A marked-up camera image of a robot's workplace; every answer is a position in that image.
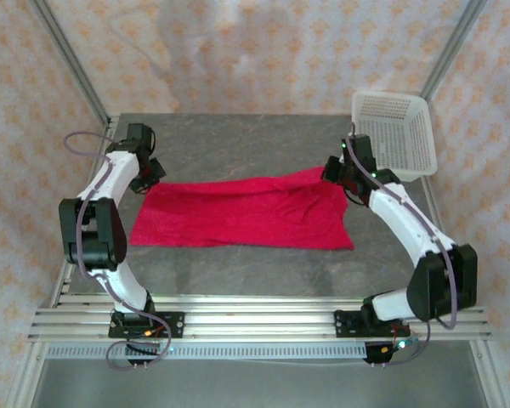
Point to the red t-shirt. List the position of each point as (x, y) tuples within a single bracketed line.
[(238, 212)]

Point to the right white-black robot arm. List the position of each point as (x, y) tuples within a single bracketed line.
[(404, 221)]

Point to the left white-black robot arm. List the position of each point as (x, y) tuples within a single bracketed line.
[(110, 174)]

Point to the white plastic perforated basket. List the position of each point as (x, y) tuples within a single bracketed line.
[(404, 127)]

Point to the white orange-patterned curtain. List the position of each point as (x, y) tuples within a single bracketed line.
[(255, 51)]

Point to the black controller board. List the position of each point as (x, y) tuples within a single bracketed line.
[(380, 350), (142, 347)]

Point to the aluminium table side rail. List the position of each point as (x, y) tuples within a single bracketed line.
[(435, 212), (109, 129)]

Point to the aluminium frame post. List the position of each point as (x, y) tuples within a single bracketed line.
[(455, 47), (74, 64)]

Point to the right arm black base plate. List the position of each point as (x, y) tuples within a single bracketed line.
[(344, 325)]

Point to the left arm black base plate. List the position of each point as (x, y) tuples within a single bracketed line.
[(174, 325)]

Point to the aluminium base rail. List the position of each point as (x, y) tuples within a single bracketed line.
[(259, 319)]

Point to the aluminium frame leg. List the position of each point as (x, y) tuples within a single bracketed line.
[(491, 374), (27, 378)]

